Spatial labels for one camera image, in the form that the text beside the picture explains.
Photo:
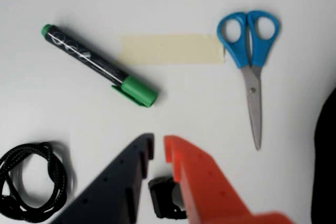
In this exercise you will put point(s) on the green and black marker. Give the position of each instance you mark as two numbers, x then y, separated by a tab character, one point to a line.
99	65

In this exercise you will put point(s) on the wide beige masking tape strip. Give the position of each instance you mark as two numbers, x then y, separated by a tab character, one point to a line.
170	48

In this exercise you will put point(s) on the black fabric bag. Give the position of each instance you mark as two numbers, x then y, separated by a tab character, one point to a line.
326	169

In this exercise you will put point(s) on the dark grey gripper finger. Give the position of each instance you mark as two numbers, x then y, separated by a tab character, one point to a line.
113	190

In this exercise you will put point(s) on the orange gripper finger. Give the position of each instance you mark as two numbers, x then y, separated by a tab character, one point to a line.
210	192

